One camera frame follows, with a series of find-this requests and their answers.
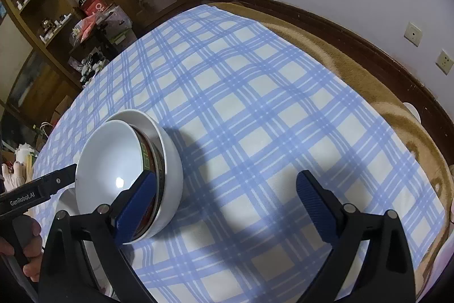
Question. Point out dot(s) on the wooden shelf cabinet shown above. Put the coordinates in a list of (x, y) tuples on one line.
[(56, 72)]

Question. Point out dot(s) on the pink cloth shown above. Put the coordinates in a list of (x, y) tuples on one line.
[(445, 260)]

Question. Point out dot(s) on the striped stuffed toy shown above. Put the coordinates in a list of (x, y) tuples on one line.
[(93, 63)]

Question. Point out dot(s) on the white round object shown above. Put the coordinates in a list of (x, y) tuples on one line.
[(413, 113)]

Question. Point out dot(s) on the red box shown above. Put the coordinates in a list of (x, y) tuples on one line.
[(96, 6)]

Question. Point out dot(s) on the large cherry print plate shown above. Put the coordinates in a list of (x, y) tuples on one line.
[(65, 205)]

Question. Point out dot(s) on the cardboard box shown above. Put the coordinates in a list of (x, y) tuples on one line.
[(62, 107)]

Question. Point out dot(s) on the blue checked bed sheet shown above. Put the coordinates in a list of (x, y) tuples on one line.
[(266, 111)]

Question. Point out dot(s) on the pink floral box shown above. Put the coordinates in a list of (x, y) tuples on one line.
[(119, 17)]

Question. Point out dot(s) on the pink folder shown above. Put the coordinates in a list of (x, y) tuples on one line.
[(88, 28)]

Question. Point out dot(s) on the beige wall socket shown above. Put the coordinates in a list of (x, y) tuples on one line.
[(413, 34), (446, 61)]

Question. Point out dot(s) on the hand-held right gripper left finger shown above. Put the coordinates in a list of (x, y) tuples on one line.
[(136, 207)]

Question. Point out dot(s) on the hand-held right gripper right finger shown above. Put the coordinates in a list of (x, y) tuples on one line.
[(314, 207)]

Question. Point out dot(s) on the cream stuffed toy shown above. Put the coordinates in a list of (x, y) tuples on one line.
[(14, 175)]

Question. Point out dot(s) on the large plain white bowl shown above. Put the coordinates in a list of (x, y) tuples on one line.
[(172, 182)]

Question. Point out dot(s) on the red patterned bowl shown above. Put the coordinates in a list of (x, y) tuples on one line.
[(106, 161)]

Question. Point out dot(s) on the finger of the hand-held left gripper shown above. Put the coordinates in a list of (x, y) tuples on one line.
[(53, 182)]

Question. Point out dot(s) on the person's left hand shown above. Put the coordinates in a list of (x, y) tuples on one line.
[(33, 242)]

